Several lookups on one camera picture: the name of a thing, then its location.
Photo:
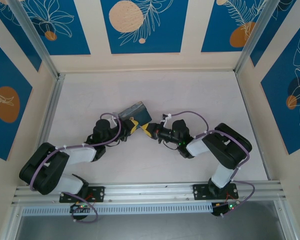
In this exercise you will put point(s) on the starry night print box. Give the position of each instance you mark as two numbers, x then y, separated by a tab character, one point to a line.
140	115

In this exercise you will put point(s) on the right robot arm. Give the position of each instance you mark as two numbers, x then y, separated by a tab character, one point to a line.
227	147

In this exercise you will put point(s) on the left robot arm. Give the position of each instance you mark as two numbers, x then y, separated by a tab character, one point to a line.
45	167

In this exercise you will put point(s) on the grey steel sheet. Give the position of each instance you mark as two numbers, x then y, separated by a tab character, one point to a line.
152	227

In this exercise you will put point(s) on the aluminium table side rail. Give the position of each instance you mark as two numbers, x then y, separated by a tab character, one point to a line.
253	130
46	130

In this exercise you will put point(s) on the aluminium mounting rail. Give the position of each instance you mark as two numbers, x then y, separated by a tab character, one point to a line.
145	192

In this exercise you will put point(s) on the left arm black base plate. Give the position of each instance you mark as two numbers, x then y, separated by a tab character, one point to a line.
100	193

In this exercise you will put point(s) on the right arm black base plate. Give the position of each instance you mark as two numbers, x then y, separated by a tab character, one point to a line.
200	191

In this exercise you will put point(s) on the blue floral wall panel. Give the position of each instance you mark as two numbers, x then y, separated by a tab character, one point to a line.
72	37
290	25
280	112
165	37
5	75
15	37
220	15

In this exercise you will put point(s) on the aluminium frame post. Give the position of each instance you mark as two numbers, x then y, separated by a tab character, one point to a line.
257	32
32	32

